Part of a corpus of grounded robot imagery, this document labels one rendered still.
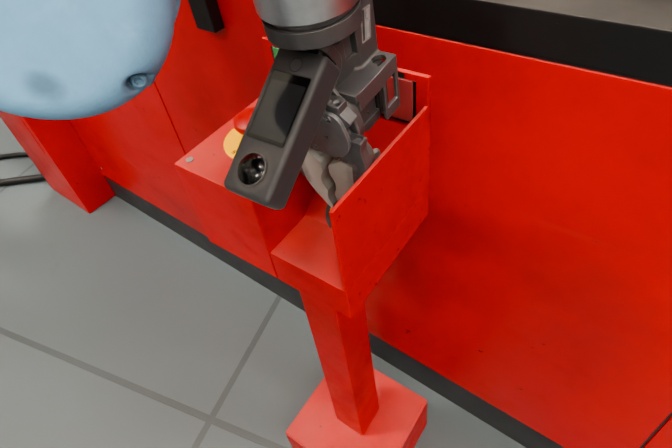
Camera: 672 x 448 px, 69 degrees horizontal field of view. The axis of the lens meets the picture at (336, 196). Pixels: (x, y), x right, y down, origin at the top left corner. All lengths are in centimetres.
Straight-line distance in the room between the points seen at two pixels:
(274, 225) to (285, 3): 23
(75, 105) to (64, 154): 153
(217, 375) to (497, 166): 89
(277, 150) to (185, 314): 107
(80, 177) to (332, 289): 137
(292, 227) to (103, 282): 112
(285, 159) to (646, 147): 33
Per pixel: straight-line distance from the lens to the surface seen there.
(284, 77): 36
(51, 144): 167
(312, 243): 49
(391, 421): 102
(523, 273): 70
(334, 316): 64
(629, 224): 58
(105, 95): 17
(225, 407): 122
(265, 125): 36
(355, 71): 40
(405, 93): 47
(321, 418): 103
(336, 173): 43
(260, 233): 47
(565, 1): 50
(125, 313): 147
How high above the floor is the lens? 107
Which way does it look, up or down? 44 degrees down
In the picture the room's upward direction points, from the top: 9 degrees counter-clockwise
